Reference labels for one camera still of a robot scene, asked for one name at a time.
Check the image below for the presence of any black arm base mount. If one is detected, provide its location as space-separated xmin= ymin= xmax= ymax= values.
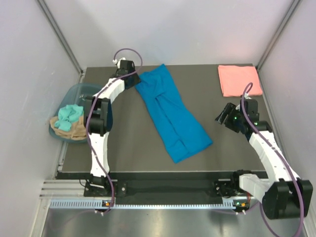
xmin=83 ymin=172 xmax=241 ymax=204

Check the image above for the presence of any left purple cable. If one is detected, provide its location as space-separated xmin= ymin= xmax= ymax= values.
xmin=85 ymin=48 xmax=143 ymax=215

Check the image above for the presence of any mint green t shirt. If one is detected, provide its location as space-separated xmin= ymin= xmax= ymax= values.
xmin=54 ymin=104 xmax=83 ymax=132

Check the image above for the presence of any slotted cable duct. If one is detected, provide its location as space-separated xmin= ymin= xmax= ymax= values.
xmin=49 ymin=198 xmax=249 ymax=210

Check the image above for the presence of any teal plastic basin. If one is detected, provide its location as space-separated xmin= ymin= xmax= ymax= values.
xmin=49 ymin=83 xmax=102 ymax=144

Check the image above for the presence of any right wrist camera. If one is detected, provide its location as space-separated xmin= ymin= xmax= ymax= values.
xmin=244 ymin=99 xmax=259 ymax=122

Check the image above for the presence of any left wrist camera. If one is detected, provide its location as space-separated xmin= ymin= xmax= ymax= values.
xmin=112 ymin=57 xmax=126 ymax=69

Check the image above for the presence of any aluminium extrusion rail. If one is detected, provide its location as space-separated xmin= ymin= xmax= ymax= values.
xmin=39 ymin=180 xmax=85 ymax=199

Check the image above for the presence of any blue t shirt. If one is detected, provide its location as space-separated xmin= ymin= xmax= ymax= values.
xmin=136 ymin=64 xmax=213 ymax=163

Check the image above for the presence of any right aluminium frame post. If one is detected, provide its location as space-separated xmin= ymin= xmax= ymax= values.
xmin=255 ymin=0 xmax=301 ymax=70

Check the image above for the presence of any aluminium frame post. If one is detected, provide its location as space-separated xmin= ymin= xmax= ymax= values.
xmin=255 ymin=0 xmax=301 ymax=70
xmin=35 ymin=0 xmax=83 ymax=74

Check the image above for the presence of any folded pink t shirt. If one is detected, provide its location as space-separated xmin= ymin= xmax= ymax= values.
xmin=218 ymin=65 xmax=263 ymax=97

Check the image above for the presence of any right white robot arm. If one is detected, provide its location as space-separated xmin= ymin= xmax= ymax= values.
xmin=214 ymin=99 xmax=313 ymax=220

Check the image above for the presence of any beige t shirt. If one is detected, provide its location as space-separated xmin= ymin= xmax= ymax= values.
xmin=50 ymin=116 xmax=86 ymax=141

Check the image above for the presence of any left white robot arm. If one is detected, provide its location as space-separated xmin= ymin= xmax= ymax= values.
xmin=83 ymin=58 xmax=141 ymax=178

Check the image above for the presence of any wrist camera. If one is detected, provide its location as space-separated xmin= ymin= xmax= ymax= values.
xmin=112 ymin=57 xmax=126 ymax=69
xmin=244 ymin=99 xmax=259 ymax=122

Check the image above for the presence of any left aluminium frame post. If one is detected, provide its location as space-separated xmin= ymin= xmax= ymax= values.
xmin=35 ymin=0 xmax=83 ymax=74

